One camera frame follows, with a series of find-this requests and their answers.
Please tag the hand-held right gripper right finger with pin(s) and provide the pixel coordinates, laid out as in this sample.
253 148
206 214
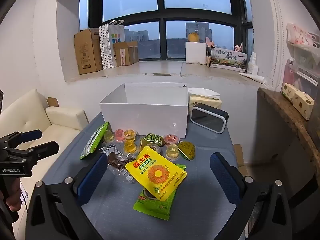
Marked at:
225 177

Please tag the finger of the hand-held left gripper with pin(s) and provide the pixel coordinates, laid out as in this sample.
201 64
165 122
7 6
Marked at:
42 150
30 135

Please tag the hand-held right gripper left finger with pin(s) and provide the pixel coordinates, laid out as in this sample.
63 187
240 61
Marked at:
92 177

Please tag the green striped snack packet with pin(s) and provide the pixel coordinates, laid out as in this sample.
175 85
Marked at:
93 140

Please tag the yellow snack packet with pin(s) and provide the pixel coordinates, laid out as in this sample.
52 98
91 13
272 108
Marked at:
155 172

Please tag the white storage box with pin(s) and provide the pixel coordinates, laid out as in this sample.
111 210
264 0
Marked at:
145 117

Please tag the person's left forearm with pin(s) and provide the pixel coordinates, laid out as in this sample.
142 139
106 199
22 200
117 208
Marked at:
5 217

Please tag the clear packet of brown snacks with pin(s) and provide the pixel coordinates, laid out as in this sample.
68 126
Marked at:
117 163

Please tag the person's left hand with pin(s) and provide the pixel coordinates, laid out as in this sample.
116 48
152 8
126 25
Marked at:
13 195

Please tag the cream sofa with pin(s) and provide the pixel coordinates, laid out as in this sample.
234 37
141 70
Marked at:
30 115

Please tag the flat cardboard sheet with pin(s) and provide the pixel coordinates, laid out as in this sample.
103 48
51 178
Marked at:
239 155

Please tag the blue tablecloth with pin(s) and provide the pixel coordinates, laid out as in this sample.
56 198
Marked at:
112 205

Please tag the cardboard piece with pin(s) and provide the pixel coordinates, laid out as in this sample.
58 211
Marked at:
52 102

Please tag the pale green jelly cup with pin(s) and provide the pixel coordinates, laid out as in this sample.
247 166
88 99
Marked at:
108 136

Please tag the yellow-green triangular packet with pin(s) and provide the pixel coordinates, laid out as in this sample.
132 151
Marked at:
187 150

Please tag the red jelly cup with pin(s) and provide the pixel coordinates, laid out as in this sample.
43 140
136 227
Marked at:
119 135
171 138

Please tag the orange jelly cup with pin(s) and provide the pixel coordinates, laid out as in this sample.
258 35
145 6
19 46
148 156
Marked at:
130 133

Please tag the black alarm clock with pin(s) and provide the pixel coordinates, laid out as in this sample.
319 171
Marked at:
202 117

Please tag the clear lidded jelly cup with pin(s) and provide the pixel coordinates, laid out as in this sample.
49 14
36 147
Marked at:
153 148

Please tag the soft tissue pack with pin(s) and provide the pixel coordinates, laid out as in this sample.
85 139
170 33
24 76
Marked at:
205 102

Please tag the wooden cabinet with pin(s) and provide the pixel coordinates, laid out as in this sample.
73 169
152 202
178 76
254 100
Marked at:
280 105

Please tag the tall cardboard box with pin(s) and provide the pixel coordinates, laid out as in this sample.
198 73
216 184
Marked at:
87 52

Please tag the rolled white paper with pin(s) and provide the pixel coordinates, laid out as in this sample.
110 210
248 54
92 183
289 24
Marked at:
252 77

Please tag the yellow patterned carton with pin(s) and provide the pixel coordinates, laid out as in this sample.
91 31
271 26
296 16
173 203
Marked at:
298 100

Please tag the white bottle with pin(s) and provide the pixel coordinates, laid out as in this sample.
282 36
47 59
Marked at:
252 66

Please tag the white dotted paper bag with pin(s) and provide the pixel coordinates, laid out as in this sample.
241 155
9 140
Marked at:
110 47

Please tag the printed carton box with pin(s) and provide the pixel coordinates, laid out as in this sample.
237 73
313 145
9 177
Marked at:
228 58

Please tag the small cardboard box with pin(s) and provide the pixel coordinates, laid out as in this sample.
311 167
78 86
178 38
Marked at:
127 53

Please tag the white foam box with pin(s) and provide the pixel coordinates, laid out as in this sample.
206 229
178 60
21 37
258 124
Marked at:
195 52

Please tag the pink figure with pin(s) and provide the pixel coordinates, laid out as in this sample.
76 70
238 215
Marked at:
209 42
238 47

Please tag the orange round fruit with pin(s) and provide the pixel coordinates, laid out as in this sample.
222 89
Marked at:
194 37

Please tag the floral fabric pouch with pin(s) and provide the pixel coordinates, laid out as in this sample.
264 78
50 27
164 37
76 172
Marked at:
298 36

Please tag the clear wall organizer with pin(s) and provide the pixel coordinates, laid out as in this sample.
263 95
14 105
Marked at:
307 70

